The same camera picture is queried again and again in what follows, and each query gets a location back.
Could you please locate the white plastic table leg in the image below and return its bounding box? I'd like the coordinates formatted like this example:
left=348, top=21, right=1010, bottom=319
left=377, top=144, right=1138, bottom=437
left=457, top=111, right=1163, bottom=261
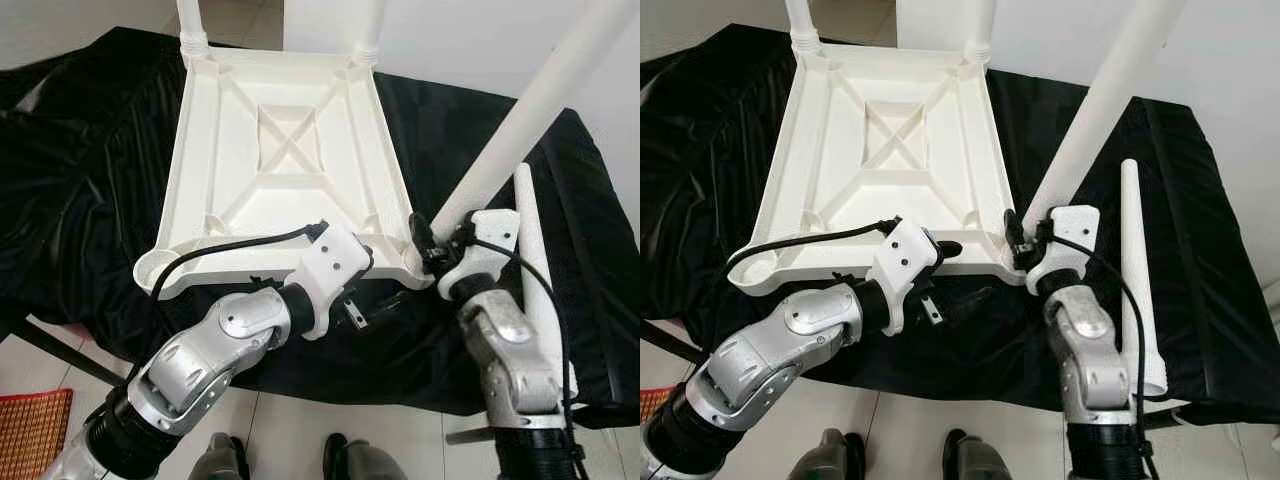
left=783, top=0, right=823, bottom=56
left=1020, top=0, right=1186, bottom=236
left=513, top=163, right=581, bottom=401
left=430, top=0, right=639, bottom=241
left=350, top=0, right=389, bottom=66
left=1118, top=158, right=1171, bottom=396
left=175, top=0, right=211, bottom=59
left=962, top=0, right=998, bottom=63

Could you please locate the white plastic children table top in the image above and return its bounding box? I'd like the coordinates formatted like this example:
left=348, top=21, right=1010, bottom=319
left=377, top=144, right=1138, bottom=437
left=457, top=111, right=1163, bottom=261
left=133, top=45, right=436, bottom=301
left=725, top=42, right=1026, bottom=296

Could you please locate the grey right robot foot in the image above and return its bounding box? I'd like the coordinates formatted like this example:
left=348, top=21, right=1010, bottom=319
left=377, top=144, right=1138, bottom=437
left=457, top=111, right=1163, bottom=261
left=322, top=432, right=406, bottom=480
left=940, top=428, right=1011, bottom=480

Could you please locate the grey robot foot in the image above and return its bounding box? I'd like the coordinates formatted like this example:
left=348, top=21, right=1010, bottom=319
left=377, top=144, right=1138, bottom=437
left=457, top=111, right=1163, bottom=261
left=190, top=432, right=251, bottom=480
left=322, top=432, right=406, bottom=480
left=790, top=428, right=861, bottom=480
left=940, top=428, right=1011, bottom=480

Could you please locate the grey left robot foot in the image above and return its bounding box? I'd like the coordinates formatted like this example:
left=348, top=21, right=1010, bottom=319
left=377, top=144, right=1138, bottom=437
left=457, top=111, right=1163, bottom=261
left=190, top=432, right=251, bottom=480
left=790, top=428, right=861, bottom=480

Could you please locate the black table cloth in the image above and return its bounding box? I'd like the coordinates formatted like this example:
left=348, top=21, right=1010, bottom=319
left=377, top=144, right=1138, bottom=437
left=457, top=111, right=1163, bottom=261
left=640, top=25, right=1280, bottom=426
left=0, top=27, right=641, bottom=431

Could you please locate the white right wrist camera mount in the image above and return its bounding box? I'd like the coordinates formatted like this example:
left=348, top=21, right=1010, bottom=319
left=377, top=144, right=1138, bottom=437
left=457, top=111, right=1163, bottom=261
left=1025, top=203, right=1101, bottom=296
left=440, top=208, right=521, bottom=301

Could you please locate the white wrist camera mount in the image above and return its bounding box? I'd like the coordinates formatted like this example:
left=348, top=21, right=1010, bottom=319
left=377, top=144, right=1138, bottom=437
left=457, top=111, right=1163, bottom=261
left=290, top=222, right=373, bottom=341
left=440, top=208, right=521, bottom=301
left=868, top=217, right=941, bottom=336
left=1025, top=203, right=1101, bottom=296

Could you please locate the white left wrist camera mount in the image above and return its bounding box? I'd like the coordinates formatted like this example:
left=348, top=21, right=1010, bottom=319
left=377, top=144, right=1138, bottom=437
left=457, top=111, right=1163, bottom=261
left=290, top=222, right=373, bottom=341
left=868, top=217, right=941, bottom=336

